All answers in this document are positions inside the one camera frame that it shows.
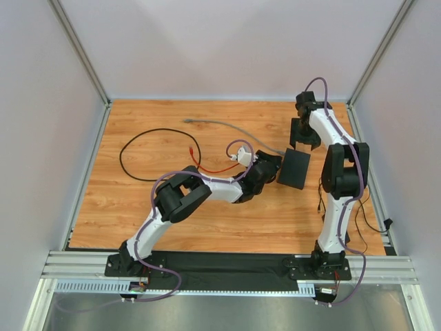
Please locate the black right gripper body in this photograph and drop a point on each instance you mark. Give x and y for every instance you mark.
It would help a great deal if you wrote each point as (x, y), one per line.
(304, 134)

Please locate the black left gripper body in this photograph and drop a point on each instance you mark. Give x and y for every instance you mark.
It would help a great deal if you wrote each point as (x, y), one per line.
(269, 164)

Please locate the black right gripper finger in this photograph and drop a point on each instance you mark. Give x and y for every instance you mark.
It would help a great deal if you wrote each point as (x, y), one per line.
(294, 132)
(314, 140)

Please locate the black network switch box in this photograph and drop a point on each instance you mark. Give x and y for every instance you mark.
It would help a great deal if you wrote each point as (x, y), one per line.
(293, 172)

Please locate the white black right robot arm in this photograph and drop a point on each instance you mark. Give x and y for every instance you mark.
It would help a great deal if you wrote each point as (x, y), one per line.
(344, 177)

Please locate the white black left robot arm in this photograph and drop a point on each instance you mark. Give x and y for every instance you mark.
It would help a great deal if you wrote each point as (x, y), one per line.
(185, 191)

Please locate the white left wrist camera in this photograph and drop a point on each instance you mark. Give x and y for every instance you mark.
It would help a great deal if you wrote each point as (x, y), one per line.
(244, 156)

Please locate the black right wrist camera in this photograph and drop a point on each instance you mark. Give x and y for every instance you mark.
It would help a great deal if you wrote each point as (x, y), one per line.
(304, 98)

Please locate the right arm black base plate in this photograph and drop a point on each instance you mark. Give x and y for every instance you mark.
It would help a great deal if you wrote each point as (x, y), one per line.
(328, 268)

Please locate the right aluminium frame post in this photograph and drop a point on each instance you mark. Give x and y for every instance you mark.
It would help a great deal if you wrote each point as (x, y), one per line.
(387, 39)

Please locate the aluminium frame post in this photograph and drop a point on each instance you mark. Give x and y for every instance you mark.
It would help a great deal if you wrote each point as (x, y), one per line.
(70, 32)
(387, 39)

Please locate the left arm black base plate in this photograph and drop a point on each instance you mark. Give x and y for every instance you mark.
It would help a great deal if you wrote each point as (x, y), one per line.
(115, 267)

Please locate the slotted grey cable duct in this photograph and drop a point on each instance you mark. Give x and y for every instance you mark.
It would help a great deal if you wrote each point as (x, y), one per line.
(65, 286)

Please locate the aluminium front frame rail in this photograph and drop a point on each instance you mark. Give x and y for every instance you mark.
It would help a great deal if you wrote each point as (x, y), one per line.
(91, 265)

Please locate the left aluminium frame post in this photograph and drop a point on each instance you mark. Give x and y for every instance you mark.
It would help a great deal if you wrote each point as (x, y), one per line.
(70, 32)

